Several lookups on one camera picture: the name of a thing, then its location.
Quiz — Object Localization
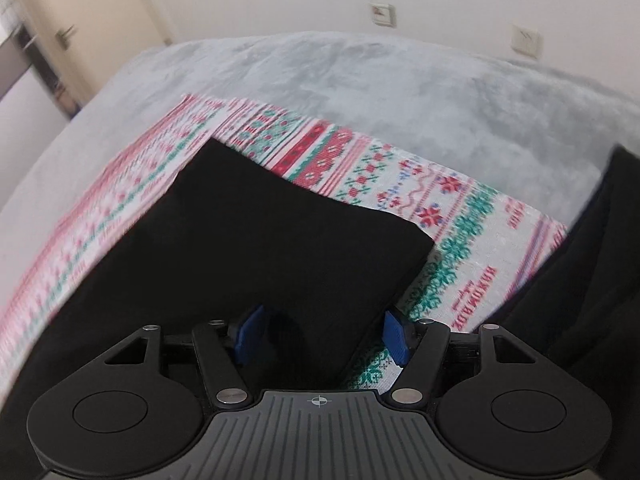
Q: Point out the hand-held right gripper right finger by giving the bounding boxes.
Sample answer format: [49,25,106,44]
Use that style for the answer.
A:
[384,310,541,407]

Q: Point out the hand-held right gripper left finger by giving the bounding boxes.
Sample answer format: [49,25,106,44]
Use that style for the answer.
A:
[100,305,266,407]

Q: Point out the black pants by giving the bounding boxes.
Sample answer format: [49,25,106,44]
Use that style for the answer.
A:
[0,137,436,441]

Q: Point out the patterned red green blanket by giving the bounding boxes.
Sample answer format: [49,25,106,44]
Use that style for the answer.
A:
[0,92,568,393]

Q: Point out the dark cloth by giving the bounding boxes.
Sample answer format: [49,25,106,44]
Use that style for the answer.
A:
[500,145,640,411]

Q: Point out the grey bed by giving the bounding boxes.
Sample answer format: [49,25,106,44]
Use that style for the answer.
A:
[0,30,640,321]

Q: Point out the beige door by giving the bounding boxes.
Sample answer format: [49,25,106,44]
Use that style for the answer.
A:
[17,0,173,121]

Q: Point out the white wall socket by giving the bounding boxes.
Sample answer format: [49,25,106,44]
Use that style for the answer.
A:
[511,24,544,58]
[369,2,397,27]

